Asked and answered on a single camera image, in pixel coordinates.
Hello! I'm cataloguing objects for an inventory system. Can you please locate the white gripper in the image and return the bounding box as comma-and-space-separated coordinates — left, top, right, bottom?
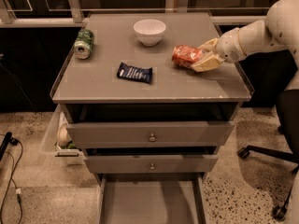
191, 28, 247, 73

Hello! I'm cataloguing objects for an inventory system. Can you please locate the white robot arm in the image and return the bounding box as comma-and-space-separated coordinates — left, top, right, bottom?
192, 0, 299, 164

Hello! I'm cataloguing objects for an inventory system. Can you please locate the grey drawer cabinet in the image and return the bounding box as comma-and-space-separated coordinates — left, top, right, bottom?
50, 11, 255, 224

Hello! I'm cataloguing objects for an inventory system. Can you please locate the grey top drawer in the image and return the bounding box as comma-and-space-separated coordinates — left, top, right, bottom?
67, 121, 233, 149

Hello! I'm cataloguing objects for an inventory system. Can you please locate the grey drawer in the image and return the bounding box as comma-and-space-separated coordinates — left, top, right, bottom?
97, 175, 209, 224
84, 155, 218, 174
67, 121, 233, 149

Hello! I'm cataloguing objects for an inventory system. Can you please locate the green soda can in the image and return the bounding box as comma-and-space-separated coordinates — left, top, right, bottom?
74, 29, 94, 59

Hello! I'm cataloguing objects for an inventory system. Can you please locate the grey bottom drawer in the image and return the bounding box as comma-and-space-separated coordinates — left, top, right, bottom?
97, 175, 209, 224

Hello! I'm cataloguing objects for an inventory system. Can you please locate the grey middle drawer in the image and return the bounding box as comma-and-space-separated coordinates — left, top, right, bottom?
84, 155, 218, 174

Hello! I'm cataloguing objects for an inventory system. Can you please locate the black office chair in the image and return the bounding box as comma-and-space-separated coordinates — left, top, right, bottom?
236, 89, 299, 222

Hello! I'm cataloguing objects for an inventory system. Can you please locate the white ceramic bowl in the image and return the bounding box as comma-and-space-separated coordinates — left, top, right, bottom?
134, 19, 166, 47

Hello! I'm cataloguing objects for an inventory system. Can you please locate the blue snack packet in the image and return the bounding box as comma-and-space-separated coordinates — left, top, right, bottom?
117, 63, 152, 84

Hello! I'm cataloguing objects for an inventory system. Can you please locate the metal window railing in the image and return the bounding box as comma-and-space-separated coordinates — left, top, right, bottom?
0, 0, 278, 28

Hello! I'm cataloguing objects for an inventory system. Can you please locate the clear plastic storage bin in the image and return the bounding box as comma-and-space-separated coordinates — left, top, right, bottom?
41, 105, 83, 165

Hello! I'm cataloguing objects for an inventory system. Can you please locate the black floor cable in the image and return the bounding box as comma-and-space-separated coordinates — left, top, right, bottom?
0, 132, 24, 224

